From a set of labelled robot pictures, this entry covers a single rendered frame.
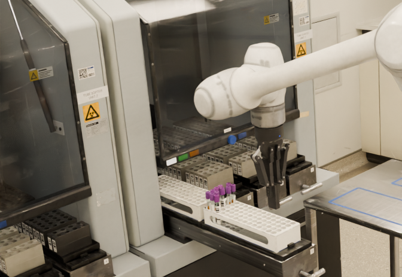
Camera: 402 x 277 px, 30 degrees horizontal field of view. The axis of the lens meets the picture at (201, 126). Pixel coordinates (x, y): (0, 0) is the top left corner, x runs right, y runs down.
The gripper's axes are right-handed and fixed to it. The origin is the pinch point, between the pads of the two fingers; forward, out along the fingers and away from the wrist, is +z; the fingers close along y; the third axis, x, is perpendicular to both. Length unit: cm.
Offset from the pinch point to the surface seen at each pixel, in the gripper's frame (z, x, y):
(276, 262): 15.2, 6.4, 6.8
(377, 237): 95, -80, -150
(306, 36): -28, -41, -61
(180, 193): 8.6, -38.7, 2.0
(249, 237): 12.3, -5.4, 4.9
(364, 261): 95, -69, -126
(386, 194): 13.1, 4.9, -43.2
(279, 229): 8.7, 2.6, 1.3
